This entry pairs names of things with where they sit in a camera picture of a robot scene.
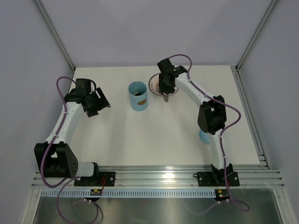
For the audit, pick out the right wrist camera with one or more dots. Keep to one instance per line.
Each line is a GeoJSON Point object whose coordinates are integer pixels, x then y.
{"type": "Point", "coordinates": [165, 64]}

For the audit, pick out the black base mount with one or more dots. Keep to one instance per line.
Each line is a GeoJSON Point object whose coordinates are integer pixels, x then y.
{"type": "Point", "coordinates": [206, 179]}
{"type": "Point", "coordinates": [97, 180]}

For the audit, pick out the patterned round plate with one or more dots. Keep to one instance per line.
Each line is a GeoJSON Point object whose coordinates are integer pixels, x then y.
{"type": "Point", "coordinates": [154, 86]}

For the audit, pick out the blue round lid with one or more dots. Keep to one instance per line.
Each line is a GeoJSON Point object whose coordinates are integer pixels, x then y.
{"type": "Point", "coordinates": [203, 136]}

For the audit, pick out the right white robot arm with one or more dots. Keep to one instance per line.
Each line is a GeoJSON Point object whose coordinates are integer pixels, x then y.
{"type": "Point", "coordinates": [212, 113]}

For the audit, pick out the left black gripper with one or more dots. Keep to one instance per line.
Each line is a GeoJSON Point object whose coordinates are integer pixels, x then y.
{"type": "Point", "coordinates": [102, 102]}

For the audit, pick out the white slotted cable duct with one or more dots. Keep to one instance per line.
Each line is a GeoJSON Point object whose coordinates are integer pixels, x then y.
{"type": "Point", "coordinates": [131, 193]}

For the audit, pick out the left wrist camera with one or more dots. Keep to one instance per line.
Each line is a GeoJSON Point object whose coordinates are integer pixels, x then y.
{"type": "Point", "coordinates": [83, 84]}

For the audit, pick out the left aluminium frame post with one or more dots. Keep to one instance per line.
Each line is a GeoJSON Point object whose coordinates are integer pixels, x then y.
{"type": "Point", "coordinates": [50, 26]}

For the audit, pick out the aluminium frame post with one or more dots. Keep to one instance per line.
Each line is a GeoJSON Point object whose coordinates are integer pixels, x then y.
{"type": "Point", "coordinates": [265, 17]}
{"type": "Point", "coordinates": [50, 26]}

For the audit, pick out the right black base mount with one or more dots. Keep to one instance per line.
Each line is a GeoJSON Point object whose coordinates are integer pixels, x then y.
{"type": "Point", "coordinates": [206, 179]}

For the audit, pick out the blue cylindrical lunch container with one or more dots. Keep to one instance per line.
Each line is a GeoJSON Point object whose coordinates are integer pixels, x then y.
{"type": "Point", "coordinates": [138, 103]}

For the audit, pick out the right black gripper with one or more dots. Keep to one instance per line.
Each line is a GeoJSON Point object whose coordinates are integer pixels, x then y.
{"type": "Point", "coordinates": [161, 77]}

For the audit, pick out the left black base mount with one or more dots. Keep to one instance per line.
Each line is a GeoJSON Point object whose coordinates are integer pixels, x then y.
{"type": "Point", "coordinates": [97, 180]}

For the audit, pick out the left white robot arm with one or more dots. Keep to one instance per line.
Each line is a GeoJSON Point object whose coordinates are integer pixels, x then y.
{"type": "Point", "coordinates": [54, 157]}

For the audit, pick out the right aluminium frame post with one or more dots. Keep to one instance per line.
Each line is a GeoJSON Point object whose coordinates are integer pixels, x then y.
{"type": "Point", "coordinates": [265, 17]}

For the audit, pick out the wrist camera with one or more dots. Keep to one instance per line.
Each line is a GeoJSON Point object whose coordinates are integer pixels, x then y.
{"type": "Point", "coordinates": [165, 64]}
{"type": "Point", "coordinates": [83, 84]}

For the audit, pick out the metal tongs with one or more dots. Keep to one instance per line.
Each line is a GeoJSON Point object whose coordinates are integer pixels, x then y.
{"type": "Point", "coordinates": [166, 97]}

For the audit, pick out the aluminium front rail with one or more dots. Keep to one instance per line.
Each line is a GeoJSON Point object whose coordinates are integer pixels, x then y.
{"type": "Point", "coordinates": [150, 177]}

